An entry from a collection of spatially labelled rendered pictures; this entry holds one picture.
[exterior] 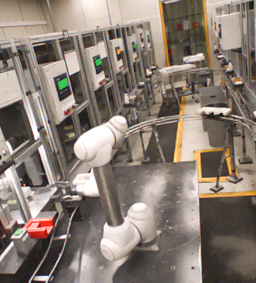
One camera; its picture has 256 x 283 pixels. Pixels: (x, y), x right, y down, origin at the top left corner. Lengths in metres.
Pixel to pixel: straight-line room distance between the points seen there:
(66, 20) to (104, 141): 9.35
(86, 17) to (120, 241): 9.24
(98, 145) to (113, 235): 0.52
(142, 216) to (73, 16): 9.26
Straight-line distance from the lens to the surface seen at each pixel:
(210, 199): 3.55
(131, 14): 10.08
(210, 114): 3.69
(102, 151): 1.48
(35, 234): 1.92
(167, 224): 2.12
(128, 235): 1.72
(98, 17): 10.33
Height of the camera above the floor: 1.96
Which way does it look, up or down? 21 degrees down
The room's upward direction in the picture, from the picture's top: 11 degrees counter-clockwise
